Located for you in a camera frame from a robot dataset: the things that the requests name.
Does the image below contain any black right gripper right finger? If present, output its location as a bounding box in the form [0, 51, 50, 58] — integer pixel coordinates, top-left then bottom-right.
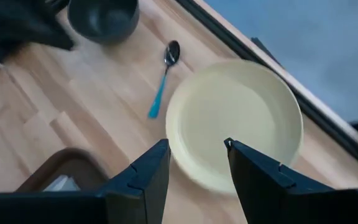
[223, 137, 358, 224]

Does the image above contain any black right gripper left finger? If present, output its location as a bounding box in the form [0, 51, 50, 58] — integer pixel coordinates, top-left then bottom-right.
[96, 138, 172, 224]

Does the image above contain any brown plastic tray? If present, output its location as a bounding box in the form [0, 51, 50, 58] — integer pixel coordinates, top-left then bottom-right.
[16, 147, 110, 192]

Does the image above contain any blue-handled spoon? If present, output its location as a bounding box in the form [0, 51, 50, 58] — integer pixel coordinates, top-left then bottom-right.
[148, 40, 181, 119]

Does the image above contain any pale yellow plate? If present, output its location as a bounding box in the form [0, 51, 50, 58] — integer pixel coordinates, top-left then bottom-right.
[165, 58, 305, 195]

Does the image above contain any grey cloth napkin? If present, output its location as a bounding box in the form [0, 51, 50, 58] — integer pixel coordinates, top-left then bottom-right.
[44, 175, 81, 192]

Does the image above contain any black bowl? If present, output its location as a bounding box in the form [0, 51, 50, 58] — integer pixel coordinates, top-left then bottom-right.
[68, 0, 140, 45]

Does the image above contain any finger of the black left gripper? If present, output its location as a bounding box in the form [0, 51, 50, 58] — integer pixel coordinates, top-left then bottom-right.
[17, 15, 75, 52]

